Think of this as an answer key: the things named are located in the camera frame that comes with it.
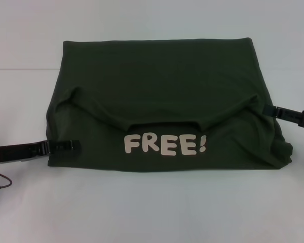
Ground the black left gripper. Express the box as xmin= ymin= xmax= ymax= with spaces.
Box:
xmin=0 ymin=139 xmax=82 ymax=162

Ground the dark green t-shirt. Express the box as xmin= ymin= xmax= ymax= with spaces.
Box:
xmin=46 ymin=37 xmax=294 ymax=171

